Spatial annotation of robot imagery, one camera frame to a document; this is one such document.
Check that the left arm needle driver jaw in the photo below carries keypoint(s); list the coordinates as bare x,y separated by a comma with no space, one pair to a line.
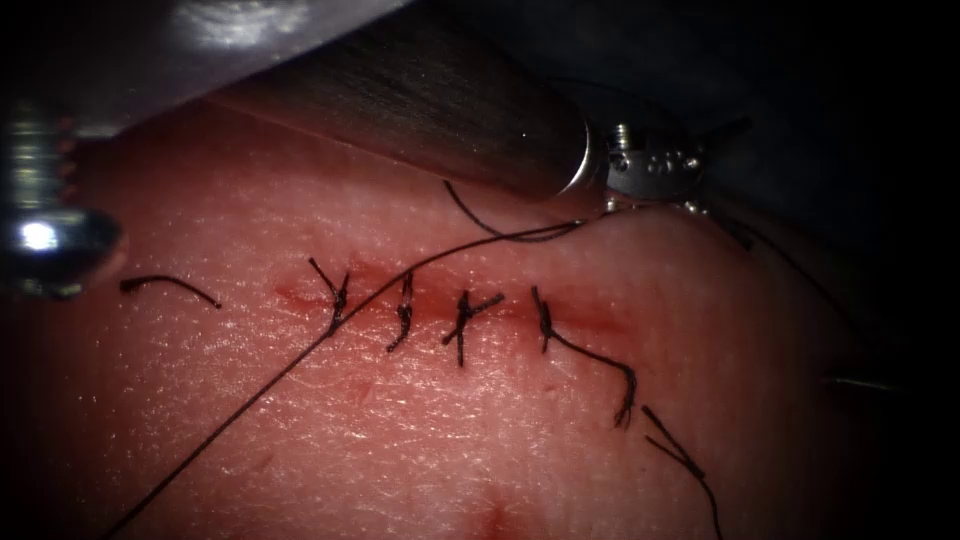
724,135

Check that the left arm needle driver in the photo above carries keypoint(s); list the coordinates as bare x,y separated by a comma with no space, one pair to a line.
652,172

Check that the dark left arm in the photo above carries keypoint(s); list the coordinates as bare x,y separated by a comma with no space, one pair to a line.
450,112

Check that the black stitching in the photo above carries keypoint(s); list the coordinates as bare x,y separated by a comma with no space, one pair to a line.
463,313

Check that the black thread piece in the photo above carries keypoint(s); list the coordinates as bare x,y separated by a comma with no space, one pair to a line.
697,472
169,278

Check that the tissue pad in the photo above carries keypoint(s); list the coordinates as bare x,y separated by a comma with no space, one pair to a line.
450,450

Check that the grey metal bar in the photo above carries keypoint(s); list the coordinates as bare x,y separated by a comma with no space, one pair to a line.
225,30

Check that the silver threaded screw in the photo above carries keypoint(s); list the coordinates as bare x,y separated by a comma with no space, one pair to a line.
45,247

